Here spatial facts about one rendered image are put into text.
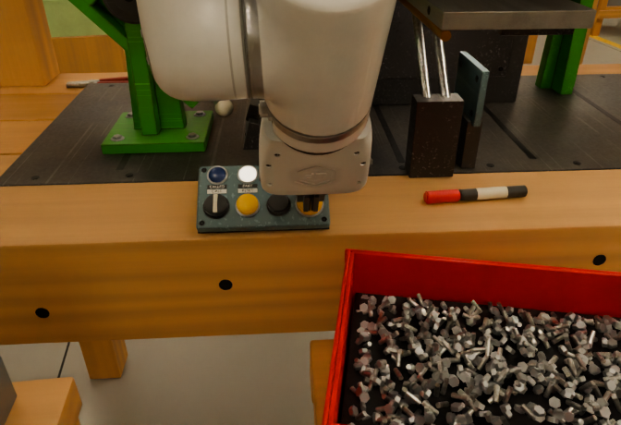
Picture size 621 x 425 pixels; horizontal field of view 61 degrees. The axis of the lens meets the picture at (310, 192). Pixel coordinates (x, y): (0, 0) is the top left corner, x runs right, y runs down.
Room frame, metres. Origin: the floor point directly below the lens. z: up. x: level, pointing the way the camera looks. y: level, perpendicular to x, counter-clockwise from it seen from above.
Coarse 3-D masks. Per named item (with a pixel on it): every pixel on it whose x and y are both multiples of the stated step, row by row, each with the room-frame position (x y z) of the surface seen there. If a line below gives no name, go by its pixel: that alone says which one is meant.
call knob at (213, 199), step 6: (210, 198) 0.51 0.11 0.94; (216, 198) 0.51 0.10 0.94; (222, 198) 0.51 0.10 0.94; (204, 204) 0.50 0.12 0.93; (210, 204) 0.50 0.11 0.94; (216, 204) 0.50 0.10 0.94; (222, 204) 0.50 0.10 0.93; (210, 210) 0.49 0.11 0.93; (216, 210) 0.49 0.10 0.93; (222, 210) 0.50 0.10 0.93; (216, 216) 0.50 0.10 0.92
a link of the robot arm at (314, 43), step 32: (256, 0) 0.32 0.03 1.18; (288, 0) 0.29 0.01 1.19; (320, 0) 0.29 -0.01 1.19; (352, 0) 0.29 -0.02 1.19; (384, 0) 0.30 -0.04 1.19; (256, 32) 0.31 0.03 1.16; (288, 32) 0.30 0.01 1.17; (320, 32) 0.29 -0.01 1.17; (352, 32) 0.30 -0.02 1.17; (384, 32) 0.32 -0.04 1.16; (256, 64) 0.31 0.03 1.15; (288, 64) 0.31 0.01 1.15; (320, 64) 0.31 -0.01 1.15; (352, 64) 0.31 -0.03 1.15; (256, 96) 0.33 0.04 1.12; (288, 96) 0.33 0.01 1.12; (320, 96) 0.33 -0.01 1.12; (352, 96) 0.33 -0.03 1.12; (320, 128) 0.35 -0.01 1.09
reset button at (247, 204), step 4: (240, 196) 0.51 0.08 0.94; (244, 196) 0.51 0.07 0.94; (248, 196) 0.51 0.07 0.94; (252, 196) 0.51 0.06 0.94; (240, 200) 0.50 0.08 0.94; (244, 200) 0.50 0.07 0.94; (248, 200) 0.50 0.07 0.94; (252, 200) 0.50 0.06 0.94; (256, 200) 0.51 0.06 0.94; (240, 204) 0.50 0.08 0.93; (244, 204) 0.50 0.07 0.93; (248, 204) 0.50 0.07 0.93; (252, 204) 0.50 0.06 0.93; (256, 204) 0.50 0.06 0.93; (240, 208) 0.50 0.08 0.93; (244, 208) 0.50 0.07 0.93; (248, 208) 0.50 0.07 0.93; (252, 208) 0.50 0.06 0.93; (256, 208) 0.50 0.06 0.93; (244, 212) 0.50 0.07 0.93; (248, 212) 0.50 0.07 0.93; (252, 212) 0.50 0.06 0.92
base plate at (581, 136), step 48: (96, 96) 0.95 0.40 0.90; (528, 96) 0.95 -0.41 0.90; (576, 96) 0.95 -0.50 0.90; (48, 144) 0.73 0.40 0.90; (96, 144) 0.73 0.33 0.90; (240, 144) 0.73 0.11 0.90; (384, 144) 0.73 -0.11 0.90; (480, 144) 0.73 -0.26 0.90; (528, 144) 0.73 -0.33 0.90; (576, 144) 0.73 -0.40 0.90
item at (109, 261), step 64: (0, 192) 0.59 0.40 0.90; (64, 192) 0.59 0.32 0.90; (128, 192) 0.59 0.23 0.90; (192, 192) 0.59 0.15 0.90; (384, 192) 0.59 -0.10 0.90; (576, 192) 0.59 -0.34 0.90; (0, 256) 0.47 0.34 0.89; (64, 256) 0.47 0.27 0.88; (128, 256) 0.48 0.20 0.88; (192, 256) 0.48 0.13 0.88; (256, 256) 0.49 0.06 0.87; (320, 256) 0.49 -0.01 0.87; (448, 256) 0.50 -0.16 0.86; (512, 256) 0.50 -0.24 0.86; (576, 256) 0.51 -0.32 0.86; (0, 320) 0.47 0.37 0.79; (64, 320) 0.47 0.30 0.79; (128, 320) 0.48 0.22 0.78; (192, 320) 0.48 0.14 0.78; (256, 320) 0.49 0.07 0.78; (320, 320) 0.49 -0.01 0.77
